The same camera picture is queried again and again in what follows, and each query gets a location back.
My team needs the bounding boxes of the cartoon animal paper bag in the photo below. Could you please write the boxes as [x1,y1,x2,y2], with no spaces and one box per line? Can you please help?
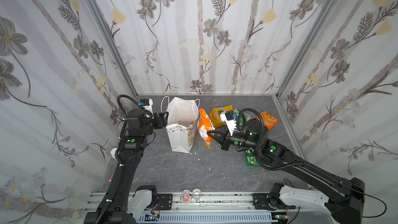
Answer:
[160,96,200,153]

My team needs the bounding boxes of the green Fox's spring tea packet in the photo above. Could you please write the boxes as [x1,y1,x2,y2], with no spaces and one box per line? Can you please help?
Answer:
[245,150,260,167]

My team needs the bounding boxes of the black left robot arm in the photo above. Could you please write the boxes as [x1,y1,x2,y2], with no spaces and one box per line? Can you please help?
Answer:
[84,94,169,224]

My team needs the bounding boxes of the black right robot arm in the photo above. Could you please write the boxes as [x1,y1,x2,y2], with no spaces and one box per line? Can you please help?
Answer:
[207,108,365,224]

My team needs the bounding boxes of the yellow snack packet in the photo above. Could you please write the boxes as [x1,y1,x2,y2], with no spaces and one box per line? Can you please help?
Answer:
[209,105,233,128]

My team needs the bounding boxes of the small green snack packet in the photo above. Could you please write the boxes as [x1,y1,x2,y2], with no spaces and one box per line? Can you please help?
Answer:
[233,108,251,127]

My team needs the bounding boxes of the orange red snack packet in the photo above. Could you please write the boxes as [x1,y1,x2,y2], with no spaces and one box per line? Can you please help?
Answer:
[260,111,279,131]

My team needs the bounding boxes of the clear round ornament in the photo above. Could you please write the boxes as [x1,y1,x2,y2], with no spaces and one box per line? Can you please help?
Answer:
[192,188,202,202]

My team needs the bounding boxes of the pink toy figure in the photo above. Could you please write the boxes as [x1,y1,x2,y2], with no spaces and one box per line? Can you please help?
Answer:
[180,189,192,204]

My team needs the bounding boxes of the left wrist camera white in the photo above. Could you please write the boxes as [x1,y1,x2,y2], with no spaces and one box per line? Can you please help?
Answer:
[140,99,153,119]

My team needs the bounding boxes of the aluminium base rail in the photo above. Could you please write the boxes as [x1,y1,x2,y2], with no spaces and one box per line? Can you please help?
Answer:
[83,191,340,224]

